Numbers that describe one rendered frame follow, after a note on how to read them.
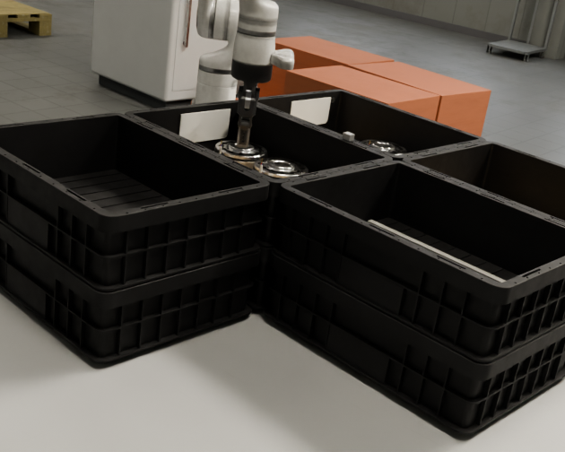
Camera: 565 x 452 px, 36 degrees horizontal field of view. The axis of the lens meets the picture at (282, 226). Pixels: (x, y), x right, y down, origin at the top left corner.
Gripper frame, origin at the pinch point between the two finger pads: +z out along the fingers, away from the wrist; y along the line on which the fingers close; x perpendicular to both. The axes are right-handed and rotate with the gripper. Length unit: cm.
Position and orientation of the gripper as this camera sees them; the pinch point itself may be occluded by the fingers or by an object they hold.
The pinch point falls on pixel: (243, 134)
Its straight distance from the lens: 164.2
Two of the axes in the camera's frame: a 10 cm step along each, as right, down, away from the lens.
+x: 9.9, 1.2, 0.5
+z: -1.3, 9.1, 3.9
